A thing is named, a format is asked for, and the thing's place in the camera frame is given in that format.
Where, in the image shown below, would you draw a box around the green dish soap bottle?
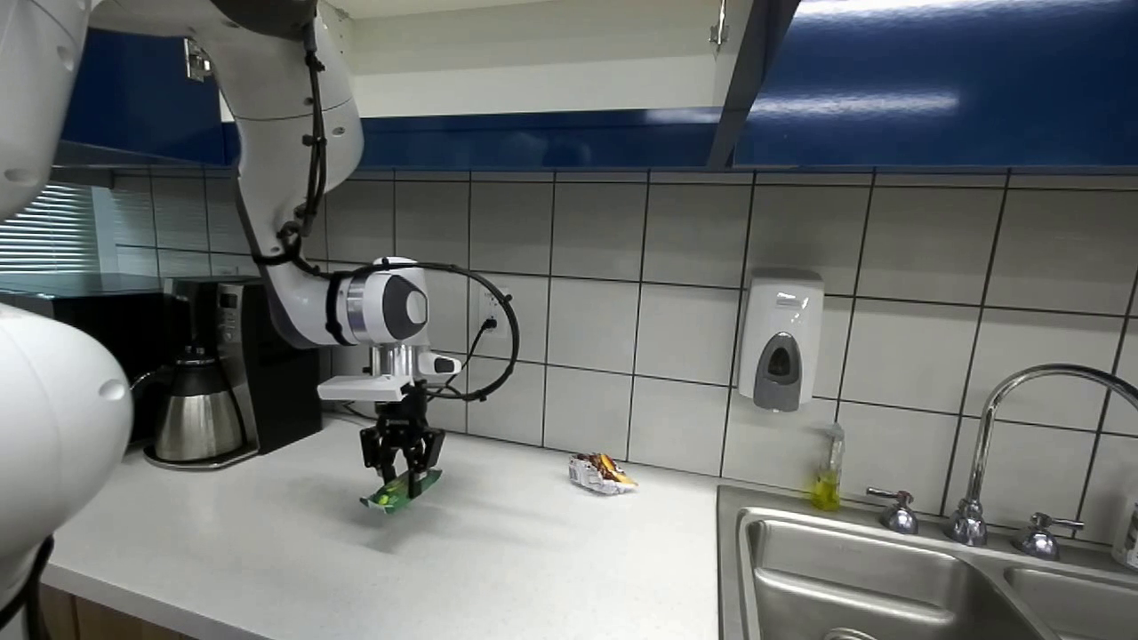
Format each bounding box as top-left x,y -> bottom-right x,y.
807,426 -> 847,512

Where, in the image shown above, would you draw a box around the black microwave oven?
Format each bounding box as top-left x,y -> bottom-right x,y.
0,290 -> 197,403

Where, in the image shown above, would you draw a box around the steel coffee carafe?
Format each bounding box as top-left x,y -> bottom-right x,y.
132,350 -> 249,471

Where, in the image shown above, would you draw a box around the white wall soap dispenser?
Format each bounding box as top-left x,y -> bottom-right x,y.
736,279 -> 828,418

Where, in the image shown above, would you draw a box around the chrome sink faucet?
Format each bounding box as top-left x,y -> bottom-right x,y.
863,360 -> 1138,562

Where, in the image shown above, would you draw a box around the blue wall cupboard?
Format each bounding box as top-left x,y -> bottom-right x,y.
58,0 -> 1138,178

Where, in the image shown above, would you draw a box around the black steel coffee maker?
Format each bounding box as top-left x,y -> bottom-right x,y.
176,279 -> 326,459

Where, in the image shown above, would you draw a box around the green chocolate bar wrapper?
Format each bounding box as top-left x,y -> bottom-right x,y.
358,466 -> 446,517

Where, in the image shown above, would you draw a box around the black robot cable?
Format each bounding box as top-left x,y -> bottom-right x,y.
254,47 -> 523,405

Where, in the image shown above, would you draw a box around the black power cable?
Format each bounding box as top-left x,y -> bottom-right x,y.
455,316 -> 500,370

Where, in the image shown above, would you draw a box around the white wall outlet with plug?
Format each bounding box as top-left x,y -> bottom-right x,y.
470,279 -> 517,347

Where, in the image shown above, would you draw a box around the white window blinds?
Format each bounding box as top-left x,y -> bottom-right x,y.
0,181 -> 121,284

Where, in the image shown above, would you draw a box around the small crumpled snack wrapper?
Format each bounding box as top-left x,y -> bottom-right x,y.
566,452 -> 639,497

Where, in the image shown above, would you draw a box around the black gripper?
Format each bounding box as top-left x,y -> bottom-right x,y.
357,383 -> 447,501

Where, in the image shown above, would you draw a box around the stainless steel double sink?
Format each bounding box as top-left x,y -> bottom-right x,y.
716,480 -> 1138,640

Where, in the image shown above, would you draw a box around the wooden lower cabinet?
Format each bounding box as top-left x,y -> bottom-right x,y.
31,584 -> 192,640

